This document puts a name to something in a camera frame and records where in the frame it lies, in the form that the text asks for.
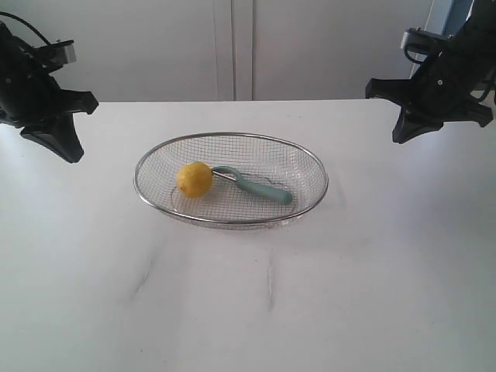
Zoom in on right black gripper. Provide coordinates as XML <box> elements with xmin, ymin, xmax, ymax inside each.
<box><xmin>365</xmin><ymin>36</ymin><xmax>494</xmax><ymax>144</ymax></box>

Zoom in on teal handled peeler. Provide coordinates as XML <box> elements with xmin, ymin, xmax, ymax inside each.
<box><xmin>212</xmin><ymin>166</ymin><xmax>293</xmax><ymax>205</ymax></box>

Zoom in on yellow lemon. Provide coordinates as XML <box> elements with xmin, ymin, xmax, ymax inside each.
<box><xmin>176</xmin><ymin>162</ymin><xmax>213</xmax><ymax>198</ymax></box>

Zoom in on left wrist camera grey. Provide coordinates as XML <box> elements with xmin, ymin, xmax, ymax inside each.
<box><xmin>35</xmin><ymin>40</ymin><xmax>77</xmax><ymax>73</ymax></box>

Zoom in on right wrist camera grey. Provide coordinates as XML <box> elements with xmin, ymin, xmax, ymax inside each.
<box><xmin>400</xmin><ymin>28</ymin><xmax>451</xmax><ymax>64</ymax></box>

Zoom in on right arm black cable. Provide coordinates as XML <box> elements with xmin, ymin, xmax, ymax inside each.
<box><xmin>468</xmin><ymin>75</ymin><xmax>496</xmax><ymax>105</ymax></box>

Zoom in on white cabinet doors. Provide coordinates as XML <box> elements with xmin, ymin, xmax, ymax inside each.
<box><xmin>1</xmin><ymin>1</ymin><xmax>450</xmax><ymax>102</ymax></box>

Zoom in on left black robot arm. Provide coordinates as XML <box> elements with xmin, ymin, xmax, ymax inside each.
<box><xmin>1</xmin><ymin>12</ymin><xmax>98</xmax><ymax>164</ymax></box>

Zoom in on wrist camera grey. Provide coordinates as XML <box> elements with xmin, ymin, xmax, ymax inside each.
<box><xmin>35</xmin><ymin>40</ymin><xmax>77</xmax><ymax>73</ymax></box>
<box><xmin>400</xmin><ymin>28</ymin><xmax>451</xmax><ymax>64</ymax></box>

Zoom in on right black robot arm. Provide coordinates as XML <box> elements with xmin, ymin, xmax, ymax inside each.
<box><xmin>365</xmin><ymin>1</ymin><xmax>495</xmax><ymax>144</ymax></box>

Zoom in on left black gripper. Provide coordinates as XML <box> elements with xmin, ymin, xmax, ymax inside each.
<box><xmin>1</xmin><ymin>46</ymin><xmax>98</xmax><ymax>164</ymax></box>

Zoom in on metal wire mesh basket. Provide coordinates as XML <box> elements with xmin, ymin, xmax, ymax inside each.
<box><xmin>133</xmin><ymin>132</ymin><xmax>329</xmax><ymax>229</ymax></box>

